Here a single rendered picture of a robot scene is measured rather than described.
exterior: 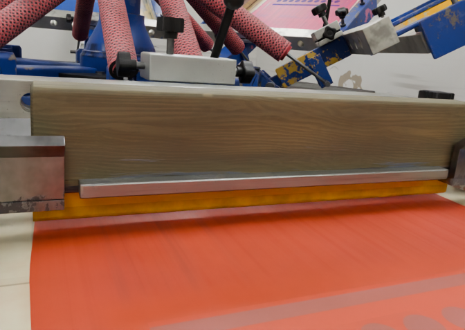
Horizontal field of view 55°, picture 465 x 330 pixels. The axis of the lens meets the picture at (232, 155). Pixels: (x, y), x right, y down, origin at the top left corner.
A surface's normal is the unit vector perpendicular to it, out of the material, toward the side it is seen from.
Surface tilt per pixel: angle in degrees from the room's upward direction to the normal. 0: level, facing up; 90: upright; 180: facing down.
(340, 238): 0
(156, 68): 90
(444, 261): 0
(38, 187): 90
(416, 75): 90
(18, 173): 90
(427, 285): 0
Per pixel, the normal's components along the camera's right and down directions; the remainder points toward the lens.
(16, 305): 0.08, -0.97
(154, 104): 0.40, 0.25
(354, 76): -0.91, 0.02
